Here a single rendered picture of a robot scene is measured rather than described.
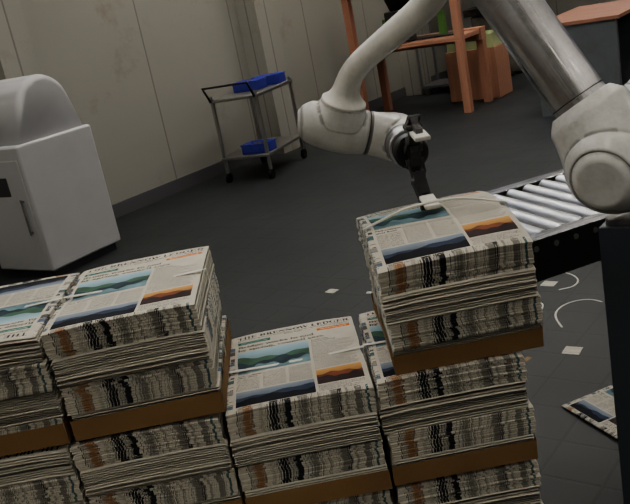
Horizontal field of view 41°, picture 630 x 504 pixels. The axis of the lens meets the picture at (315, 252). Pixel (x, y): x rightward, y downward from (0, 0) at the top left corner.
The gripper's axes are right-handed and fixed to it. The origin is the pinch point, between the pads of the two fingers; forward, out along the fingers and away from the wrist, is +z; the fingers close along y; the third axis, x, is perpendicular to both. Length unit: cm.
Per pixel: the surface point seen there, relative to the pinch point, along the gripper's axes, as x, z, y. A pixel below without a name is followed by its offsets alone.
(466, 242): -2.7, 15.9, 10.1
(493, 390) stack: -3.5, 19.1, 39.4
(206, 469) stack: 53, 20, 43
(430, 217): 0.6, 0.1, 9.4
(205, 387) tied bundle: 49, 19, 27
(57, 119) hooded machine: 180, -433, 34
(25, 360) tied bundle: 80, 18, 15
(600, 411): -60, -86, 120
